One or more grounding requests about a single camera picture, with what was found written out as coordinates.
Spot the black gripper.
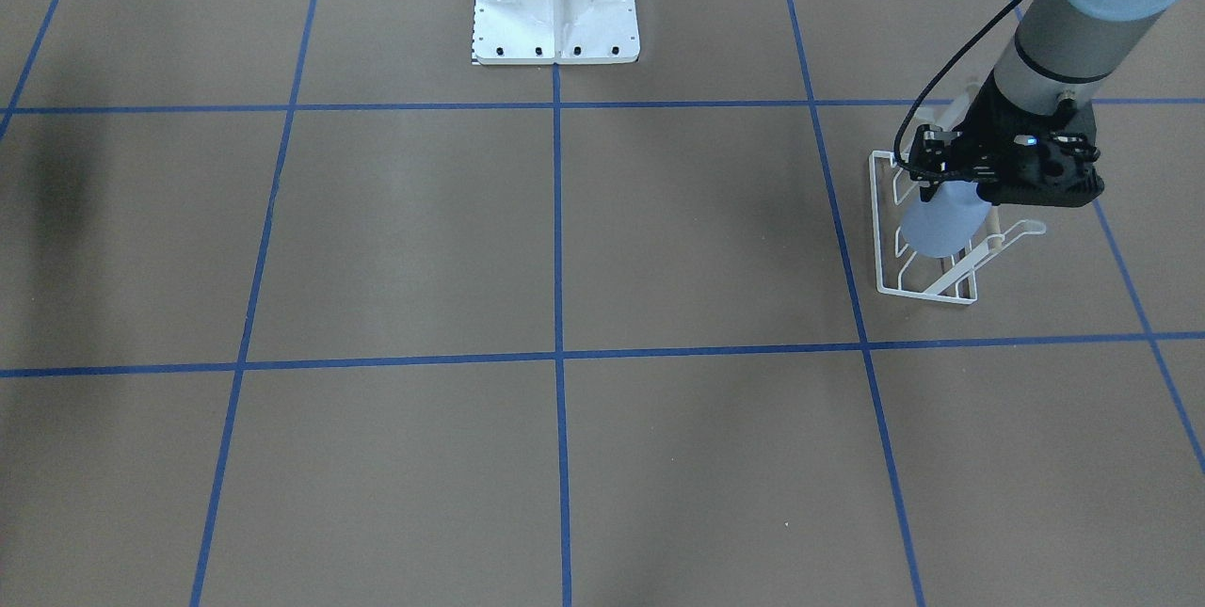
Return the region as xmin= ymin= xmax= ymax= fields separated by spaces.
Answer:
xmin=958 ymin=73 xmax=1103 ymax=208

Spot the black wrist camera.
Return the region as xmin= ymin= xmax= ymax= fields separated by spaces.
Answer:
xmin=900 ymin=123 xmax=969 ymax=184

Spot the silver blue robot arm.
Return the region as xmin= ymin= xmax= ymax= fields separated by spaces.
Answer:
xmin=900 ymin=0 xmax=1180 ymax=208

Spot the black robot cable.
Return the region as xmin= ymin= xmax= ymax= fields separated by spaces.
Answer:
xmin=892 ymin=0 xmax=1074 ymax=177

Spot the light blue plastic cup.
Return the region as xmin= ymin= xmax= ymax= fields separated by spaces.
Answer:
xmin=900 ymin=179 xmax=991 ymax=257

